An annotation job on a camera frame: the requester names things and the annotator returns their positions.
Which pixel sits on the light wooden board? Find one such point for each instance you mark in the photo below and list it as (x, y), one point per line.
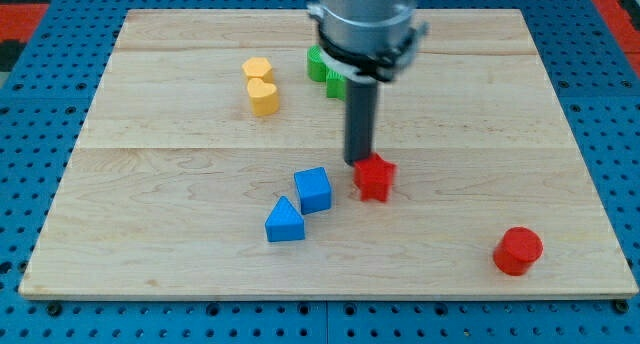
(172, 177)

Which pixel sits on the blue cube block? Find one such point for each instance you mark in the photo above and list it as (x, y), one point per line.
(314, 190)

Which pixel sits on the red star block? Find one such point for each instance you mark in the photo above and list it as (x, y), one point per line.
(374, 177)

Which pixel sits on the green ridged block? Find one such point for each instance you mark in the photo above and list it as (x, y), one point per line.
(335, 85)

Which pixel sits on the green round block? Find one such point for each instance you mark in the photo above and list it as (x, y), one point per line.
(315, 66)

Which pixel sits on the yellow heart block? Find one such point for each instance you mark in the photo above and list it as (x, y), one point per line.
(263, 97)

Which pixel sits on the red cylinder block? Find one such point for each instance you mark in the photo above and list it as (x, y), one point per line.
(517, 251)

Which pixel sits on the blue triangle block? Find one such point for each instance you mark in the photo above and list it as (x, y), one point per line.
(284, 222)

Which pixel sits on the yellow pentagon block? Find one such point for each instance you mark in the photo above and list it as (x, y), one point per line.
(258, 68)

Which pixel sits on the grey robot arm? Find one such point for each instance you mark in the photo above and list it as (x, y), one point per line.
(368, 42)

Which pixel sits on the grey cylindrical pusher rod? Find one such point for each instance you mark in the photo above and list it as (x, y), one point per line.
(360, 108)

